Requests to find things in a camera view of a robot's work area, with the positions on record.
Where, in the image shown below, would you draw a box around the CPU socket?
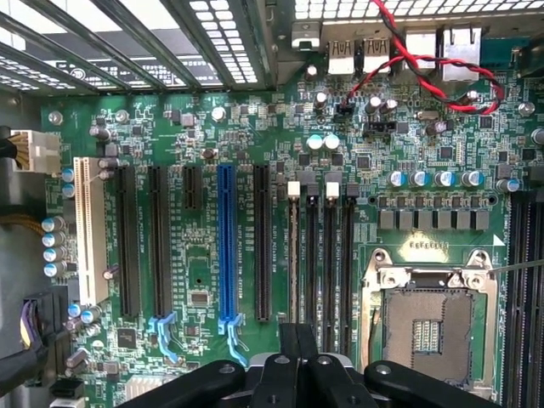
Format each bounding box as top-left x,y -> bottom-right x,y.
360,248 -> 501,388

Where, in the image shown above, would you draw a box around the blue expansion slot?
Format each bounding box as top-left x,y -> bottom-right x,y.
215,163 -> 238,322

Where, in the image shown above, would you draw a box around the light blue slot latch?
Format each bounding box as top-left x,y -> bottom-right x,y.
217,313 -> 249,369
147,311 -> 179,366

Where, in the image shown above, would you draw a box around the silver finned chipset heatsink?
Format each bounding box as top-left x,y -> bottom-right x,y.
125,373 -> 171,408

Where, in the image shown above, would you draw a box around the red black twisted wire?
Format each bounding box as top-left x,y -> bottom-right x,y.
339,0 -> 507,118

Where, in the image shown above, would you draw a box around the white expansion slot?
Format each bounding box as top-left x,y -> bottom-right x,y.
73,156 -> 111,308

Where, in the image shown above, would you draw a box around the RAM slot white latches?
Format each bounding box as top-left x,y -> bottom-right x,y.
286,180 -> 301,326
323,181 -> 341,354
524,190 -> 544,408

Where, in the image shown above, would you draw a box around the grey metal PC case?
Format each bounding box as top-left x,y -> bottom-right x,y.
0,0 -> 544,408

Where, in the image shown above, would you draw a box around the yellow black connector wires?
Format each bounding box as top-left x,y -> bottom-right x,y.
0,129 -> 27,170

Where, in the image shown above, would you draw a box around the thin metal locking lever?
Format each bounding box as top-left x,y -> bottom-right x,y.
487,259 -> 544,278

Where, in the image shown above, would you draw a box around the RAM slot black latches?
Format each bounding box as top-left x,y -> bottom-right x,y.
303,182 -> 320,328
507,190 -> 526,408
342,183 -> 360,354

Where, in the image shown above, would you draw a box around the white power connector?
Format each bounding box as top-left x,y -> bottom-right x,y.
8,129 -> 64,176

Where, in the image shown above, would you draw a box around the short black expansion slot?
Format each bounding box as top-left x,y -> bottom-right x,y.
183,165 -> 203,210

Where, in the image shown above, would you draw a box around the green Dell motherboard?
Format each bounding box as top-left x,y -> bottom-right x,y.
40,80 -> 544,408

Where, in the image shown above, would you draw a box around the long black expansion slot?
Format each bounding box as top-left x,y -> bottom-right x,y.
252,163 -> 273,323
147,165 -> 173,319
113,165 -> 142,319

